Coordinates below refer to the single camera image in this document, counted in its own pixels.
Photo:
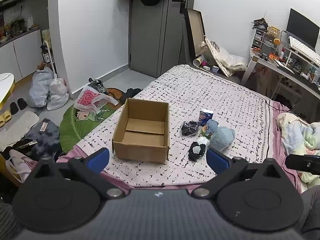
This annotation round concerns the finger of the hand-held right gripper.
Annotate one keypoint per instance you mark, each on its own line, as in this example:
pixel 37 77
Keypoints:
pixel 303 163

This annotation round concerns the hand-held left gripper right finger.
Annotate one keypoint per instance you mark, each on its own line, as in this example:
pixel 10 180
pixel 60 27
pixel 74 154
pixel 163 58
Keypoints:
pixel 217 161

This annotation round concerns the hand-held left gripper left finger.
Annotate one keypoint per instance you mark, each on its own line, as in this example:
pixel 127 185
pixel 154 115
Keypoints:
pixel 98 158

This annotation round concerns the blue plush toy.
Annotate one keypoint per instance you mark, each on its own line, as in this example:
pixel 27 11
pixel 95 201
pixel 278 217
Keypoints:
pixel 222 137

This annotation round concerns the brown cardboard box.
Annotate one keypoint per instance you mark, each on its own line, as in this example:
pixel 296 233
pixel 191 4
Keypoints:
pixel 140 152

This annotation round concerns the black and white soft item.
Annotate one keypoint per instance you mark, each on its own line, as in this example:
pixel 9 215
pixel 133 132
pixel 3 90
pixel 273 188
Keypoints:
pixel 196 151

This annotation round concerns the pastel crumpled blanket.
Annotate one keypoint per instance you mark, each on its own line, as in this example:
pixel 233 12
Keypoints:
pixel 297 132

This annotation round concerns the green and orange small toy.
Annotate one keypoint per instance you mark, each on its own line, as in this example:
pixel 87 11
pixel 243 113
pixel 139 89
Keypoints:
pixel 205 130

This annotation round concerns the small light blue fluffy item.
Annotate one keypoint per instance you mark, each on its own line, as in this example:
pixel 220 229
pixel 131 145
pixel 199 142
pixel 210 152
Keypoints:
pixel 212 125

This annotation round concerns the green leaf rug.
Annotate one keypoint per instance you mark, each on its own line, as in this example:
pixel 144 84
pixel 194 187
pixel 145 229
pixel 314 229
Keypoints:
pixel 72 130

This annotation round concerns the person's grey pants leg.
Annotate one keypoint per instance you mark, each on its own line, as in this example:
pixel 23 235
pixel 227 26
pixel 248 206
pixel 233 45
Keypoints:
pixel 312 205

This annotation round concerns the blue and orange packet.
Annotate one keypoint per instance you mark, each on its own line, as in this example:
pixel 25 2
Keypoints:
pixel 206 116

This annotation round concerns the grey tie-dye garment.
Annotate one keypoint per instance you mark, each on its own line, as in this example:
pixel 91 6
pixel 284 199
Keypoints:
pixel 47 136

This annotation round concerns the pink and white plastic bag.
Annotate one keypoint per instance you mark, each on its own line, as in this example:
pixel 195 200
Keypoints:
pixel 86 100

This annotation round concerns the orange brown small rug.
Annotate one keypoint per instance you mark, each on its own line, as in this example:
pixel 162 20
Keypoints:
pixel 113 93

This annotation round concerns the black clothing on floor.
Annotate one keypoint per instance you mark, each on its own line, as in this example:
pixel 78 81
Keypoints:
pixel 130 93

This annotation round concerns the black sneakers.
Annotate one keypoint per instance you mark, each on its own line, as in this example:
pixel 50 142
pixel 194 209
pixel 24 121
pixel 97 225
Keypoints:
pixel 98 85

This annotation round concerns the small white garbage bag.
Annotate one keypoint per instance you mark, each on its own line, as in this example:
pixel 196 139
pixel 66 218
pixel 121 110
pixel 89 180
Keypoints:
pixel 58 92

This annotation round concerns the pink tote bag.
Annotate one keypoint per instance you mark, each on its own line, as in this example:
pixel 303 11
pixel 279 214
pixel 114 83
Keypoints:
pixel 21 165

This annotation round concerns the white floor mat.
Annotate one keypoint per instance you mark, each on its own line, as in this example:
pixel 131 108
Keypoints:
pixel 18 127

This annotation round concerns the large grey-white garbage bag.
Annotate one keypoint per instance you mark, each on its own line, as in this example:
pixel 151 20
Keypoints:
pixel 40 87

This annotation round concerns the yellow slipper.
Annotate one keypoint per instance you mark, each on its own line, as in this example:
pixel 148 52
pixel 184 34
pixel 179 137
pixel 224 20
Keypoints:
pixel 7 117
pixel 2 123

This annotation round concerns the cardboard tube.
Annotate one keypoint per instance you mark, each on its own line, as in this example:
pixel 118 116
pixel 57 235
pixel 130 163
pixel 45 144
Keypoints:
pixel 198 61

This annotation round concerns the beige tote bag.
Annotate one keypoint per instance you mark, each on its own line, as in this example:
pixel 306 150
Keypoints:
pixel 226 60

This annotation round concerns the white desk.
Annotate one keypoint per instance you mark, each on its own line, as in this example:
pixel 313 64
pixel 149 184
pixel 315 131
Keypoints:
pixel 265 65

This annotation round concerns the person's dark knit sleeve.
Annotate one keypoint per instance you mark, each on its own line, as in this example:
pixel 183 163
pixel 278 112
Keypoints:
pixel 7 222

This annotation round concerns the white bottle with red cap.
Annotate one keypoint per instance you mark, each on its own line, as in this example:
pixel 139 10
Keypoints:
pixel 282 53

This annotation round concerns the white keyboard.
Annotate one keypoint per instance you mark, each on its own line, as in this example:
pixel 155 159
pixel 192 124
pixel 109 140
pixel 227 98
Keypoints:
pixel 303 50

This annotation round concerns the dark bottle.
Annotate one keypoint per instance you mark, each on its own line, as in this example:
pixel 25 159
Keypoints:
pixel 45 55

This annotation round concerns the white round table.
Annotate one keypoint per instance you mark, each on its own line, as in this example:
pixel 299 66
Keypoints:
pixel 5 85

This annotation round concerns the white kitchen cabinet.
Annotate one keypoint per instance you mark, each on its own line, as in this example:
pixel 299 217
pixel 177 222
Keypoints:
pixel 22 55

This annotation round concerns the white drawer organizer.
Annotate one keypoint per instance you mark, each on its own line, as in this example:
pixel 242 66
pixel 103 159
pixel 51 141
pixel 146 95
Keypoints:
pixel 261 38

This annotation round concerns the flat cardboard box with black edge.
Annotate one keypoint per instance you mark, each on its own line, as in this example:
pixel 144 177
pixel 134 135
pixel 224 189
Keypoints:
pixel 196 32

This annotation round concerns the grey door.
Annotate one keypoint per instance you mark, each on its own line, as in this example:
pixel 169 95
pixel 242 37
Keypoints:
pixel 150 35

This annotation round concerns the black computer monitor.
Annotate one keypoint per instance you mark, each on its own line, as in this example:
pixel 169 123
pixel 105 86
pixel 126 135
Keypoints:
pixel 301 28

